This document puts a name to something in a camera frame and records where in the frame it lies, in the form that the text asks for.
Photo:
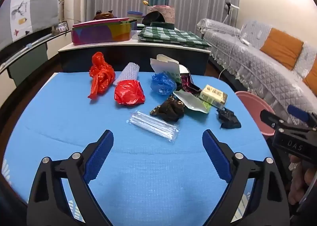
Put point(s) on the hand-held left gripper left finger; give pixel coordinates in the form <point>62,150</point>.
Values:
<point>99,156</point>

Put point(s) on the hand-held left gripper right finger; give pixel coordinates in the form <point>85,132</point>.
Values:
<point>216,155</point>

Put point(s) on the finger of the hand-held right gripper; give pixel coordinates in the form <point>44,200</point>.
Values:
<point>298,113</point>
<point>270,118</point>

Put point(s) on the pink plastic basin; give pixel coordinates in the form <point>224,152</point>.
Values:
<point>256,109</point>

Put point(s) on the clear plastic straw packet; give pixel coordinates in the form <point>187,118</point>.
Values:
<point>153,124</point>

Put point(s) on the twisted red plastic bag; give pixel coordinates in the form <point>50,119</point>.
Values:
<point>100,74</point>

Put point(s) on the white foam net sleeve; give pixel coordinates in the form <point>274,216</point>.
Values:
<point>127,72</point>

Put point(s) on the person's right hand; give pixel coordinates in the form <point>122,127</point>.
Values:
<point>301,181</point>

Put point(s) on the orange cushion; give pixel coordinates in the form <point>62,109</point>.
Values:
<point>311,77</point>
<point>282,47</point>

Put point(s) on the black crumpled wrapper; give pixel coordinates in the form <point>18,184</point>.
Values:
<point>227,118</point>

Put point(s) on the sofa with grey quilted cover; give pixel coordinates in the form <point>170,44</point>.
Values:
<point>260,67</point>

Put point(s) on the blue foam mat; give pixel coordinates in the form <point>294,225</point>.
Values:
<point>148,178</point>

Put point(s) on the silver foil pouch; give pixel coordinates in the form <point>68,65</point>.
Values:
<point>190,102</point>

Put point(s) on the yellow milk carton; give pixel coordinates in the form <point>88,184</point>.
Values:
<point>213,95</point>

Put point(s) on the dark red wrapper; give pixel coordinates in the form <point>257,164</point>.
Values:
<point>187,82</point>

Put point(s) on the blue plastic bag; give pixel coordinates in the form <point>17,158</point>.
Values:
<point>162,83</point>

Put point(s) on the white paper food box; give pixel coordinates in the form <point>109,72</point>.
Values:
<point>164,67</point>

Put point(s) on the dark cabinet with white top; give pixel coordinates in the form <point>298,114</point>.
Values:
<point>133,57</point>

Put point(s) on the white stand lamp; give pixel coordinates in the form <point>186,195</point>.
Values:
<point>229,9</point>

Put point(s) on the colourful storage box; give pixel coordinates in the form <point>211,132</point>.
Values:
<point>101,32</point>

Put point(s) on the dark media console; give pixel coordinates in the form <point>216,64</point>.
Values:
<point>27,52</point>

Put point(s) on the green checkered cloth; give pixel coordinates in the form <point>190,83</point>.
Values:
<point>171,35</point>

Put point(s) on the dark green box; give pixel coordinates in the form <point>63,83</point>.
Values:
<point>162,25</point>

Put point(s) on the brown toy figure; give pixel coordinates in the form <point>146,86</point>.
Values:
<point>105,14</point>

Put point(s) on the stack of pastel bowls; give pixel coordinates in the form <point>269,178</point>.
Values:
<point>135,15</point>

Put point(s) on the black hat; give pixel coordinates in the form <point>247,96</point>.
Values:
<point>153,17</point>

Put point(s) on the pink patterned bag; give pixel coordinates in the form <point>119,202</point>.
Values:
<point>165,11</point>

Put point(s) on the grey printed dust cover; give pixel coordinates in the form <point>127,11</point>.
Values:
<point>27,15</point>

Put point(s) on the yellow artificial flower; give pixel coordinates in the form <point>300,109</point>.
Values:
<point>145,2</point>

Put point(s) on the small photo frame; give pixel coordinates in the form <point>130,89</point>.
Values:
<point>63,25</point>

